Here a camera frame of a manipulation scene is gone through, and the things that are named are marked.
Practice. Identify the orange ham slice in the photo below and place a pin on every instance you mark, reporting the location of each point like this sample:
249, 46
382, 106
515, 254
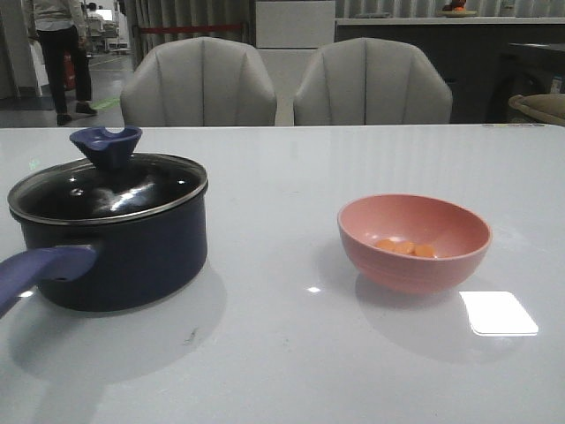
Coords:
424, 250
387, 244
405, 247

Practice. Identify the pink bowl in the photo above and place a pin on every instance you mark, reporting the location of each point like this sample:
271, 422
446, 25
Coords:
459, 237

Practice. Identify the glass lid with blue knob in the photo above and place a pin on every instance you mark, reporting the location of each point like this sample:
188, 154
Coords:
111, 183

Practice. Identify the dark blue saucepan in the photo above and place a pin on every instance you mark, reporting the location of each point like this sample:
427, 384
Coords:
112, 266

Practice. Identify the right grey upholstered chair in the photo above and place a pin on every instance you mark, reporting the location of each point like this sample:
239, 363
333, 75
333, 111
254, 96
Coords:
368, 81

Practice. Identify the grey upholstered chair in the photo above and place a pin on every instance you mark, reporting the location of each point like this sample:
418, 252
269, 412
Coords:
368, 81
203, 81

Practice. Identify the left grey upholstered chair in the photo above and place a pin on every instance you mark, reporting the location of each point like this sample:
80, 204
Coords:
203, 81

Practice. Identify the white cabinet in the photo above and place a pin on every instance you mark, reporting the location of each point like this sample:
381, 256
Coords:
286, 34

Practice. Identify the red barrier tape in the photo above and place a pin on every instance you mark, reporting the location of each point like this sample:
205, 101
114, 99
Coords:
239, 27

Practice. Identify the dark counter with white top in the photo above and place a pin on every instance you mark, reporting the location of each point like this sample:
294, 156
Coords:
478, 57

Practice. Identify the plate with fruit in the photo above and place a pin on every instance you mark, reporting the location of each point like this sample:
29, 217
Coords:
456, 9

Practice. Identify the person in dark trousers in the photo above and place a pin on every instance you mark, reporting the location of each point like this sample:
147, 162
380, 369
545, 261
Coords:
60, 28

